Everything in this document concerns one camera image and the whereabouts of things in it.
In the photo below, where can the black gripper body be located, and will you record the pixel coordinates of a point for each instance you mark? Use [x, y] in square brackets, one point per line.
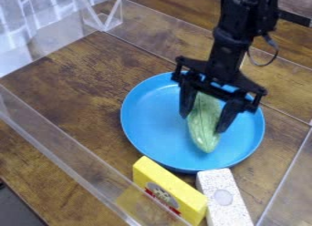
[216, 82]

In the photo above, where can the white speckled block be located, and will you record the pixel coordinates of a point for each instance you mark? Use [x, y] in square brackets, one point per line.
[227, 208]

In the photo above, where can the clear acrylic enclosure wall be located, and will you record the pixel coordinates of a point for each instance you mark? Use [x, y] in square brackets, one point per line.
[65, 155]

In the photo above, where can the yellow sponge block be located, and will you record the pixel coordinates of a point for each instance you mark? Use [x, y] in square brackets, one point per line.
[180, 197]

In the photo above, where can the blue round tray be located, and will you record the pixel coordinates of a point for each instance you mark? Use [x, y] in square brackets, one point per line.
[157, 130]

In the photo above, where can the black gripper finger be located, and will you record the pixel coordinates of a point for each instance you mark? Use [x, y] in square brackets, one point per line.
[187, 98]
[234, 107]

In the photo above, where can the white curtain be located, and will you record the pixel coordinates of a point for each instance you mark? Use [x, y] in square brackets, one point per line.
[40, 26]

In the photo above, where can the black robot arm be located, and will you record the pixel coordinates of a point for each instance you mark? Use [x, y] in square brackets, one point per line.
[246, 19]

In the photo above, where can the green bitter gourd toy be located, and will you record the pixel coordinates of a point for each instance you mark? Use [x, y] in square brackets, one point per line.
[203, 121]

